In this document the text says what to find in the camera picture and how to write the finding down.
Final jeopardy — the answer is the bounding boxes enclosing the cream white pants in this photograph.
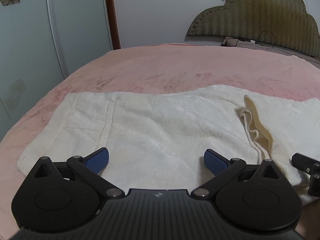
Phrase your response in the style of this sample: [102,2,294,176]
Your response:
[17,85,319,204]

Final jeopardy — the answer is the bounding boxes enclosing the brown striped pillow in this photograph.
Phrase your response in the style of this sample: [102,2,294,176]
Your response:
[220,36,319,68]

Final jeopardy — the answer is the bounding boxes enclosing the olive green padded headboard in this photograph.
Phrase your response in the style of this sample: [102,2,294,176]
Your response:
[187,0,319,57]

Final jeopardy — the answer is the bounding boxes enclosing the pink floral bed blanket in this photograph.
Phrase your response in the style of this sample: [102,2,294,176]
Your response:
[1,44,319,239]

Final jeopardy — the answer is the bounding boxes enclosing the frosted glass wardrobe door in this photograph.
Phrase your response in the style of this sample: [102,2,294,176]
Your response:
[1,0,113,136]

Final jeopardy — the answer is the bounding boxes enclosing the brown wooden door frame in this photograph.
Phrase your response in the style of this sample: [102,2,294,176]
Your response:
[106,0,121,50]

